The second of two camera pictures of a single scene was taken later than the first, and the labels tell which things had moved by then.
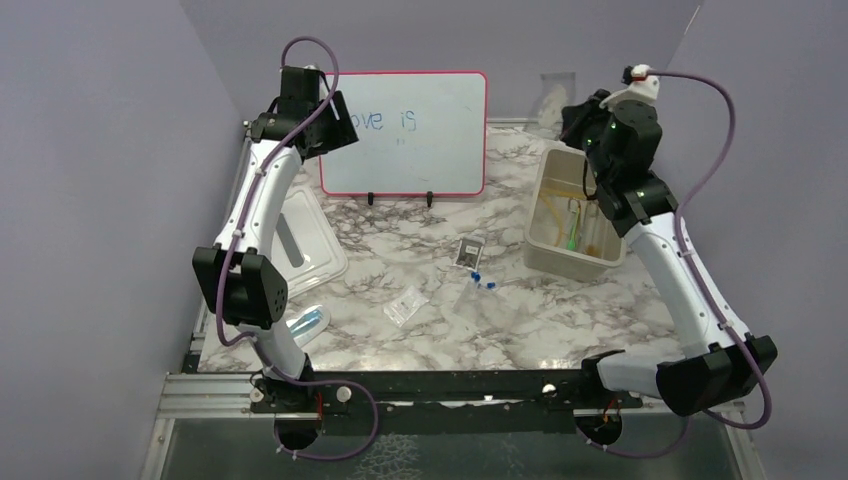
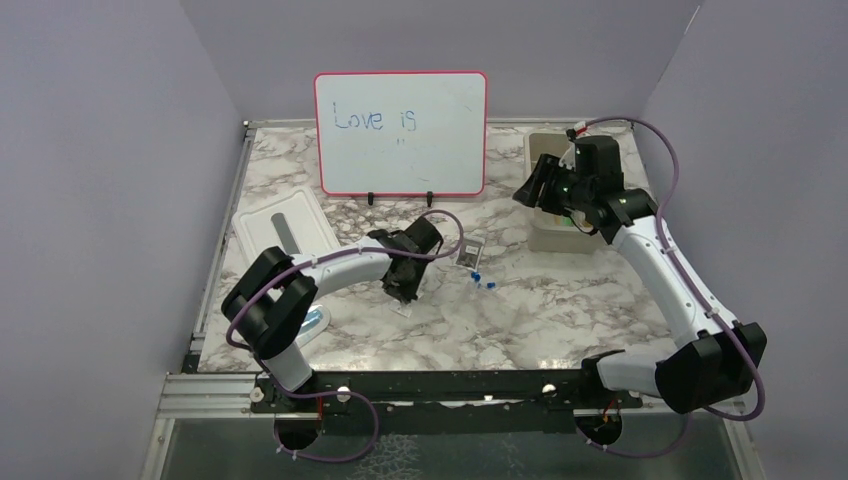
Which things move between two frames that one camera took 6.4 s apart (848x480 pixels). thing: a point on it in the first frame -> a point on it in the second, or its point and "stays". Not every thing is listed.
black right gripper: x=574 y=117 -> x=530 y=191
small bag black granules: x=469 y=252 stays
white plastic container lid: x=305 y=245 stays
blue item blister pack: x=308 y=324 stays
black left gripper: x=341 y=132 -> x=406 y=293
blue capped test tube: x=496 y=286 stays
